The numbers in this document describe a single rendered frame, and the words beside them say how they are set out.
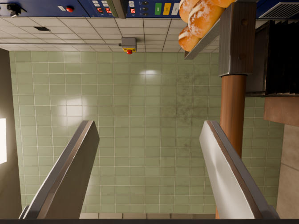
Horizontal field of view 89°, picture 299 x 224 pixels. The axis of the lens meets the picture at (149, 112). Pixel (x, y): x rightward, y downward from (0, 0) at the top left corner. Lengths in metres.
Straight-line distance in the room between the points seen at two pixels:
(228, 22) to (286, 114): 0.89
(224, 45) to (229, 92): 0.06
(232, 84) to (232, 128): 0.06
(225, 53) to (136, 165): 1.46
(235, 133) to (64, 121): 1.57
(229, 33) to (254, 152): 1.68
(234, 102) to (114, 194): 1.65
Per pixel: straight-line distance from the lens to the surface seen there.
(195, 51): 0.44
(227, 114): 0.24
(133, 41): 1.17
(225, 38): 0.25
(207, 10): 0.34
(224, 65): 0.24
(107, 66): 1.53
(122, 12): 0.57
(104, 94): 1.51
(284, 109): 1.10
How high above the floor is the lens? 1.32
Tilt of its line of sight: level
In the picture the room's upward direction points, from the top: 90 degrees counter-clockwise
